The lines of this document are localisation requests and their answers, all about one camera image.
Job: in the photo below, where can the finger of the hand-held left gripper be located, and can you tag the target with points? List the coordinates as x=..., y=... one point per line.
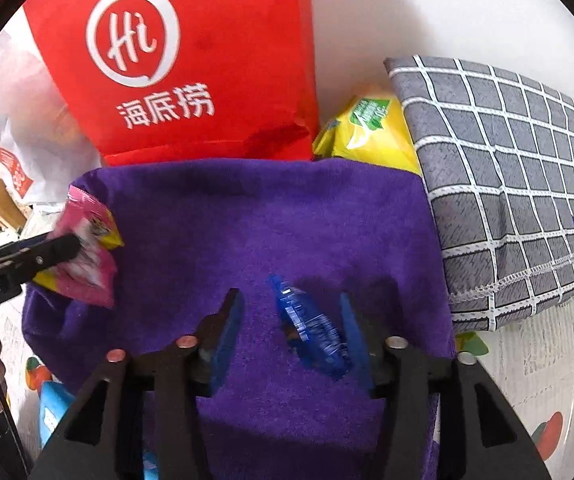
x=52, y=253
x=19, y=245

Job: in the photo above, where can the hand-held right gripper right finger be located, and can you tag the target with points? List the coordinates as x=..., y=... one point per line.
x=354, y=342

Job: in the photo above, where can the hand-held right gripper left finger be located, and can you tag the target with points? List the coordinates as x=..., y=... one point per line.
x=227, y=342

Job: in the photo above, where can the pink snack packet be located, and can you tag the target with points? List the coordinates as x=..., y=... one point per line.
x=89, y=272

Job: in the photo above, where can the blue snack packet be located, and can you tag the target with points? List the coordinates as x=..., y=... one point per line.
x=307, y=325

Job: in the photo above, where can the purple towel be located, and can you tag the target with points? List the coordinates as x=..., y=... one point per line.
x=267, y=220

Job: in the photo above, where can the blue tissue pack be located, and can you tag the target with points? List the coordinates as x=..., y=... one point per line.
x=52, y=410

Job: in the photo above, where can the white plastic shopping bag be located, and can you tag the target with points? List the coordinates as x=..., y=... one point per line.
x=27, y=110

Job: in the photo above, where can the fruit print table cover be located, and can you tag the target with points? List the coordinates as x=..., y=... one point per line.
x=542, y=385

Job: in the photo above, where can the yellow snack packet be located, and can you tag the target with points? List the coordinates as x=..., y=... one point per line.
x=377, y=130

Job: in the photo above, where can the grey checked pillow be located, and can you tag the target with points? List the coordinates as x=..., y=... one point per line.
x=507, y=185

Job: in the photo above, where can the red paper shopping bag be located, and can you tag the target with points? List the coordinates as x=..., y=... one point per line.
x=217, y=60

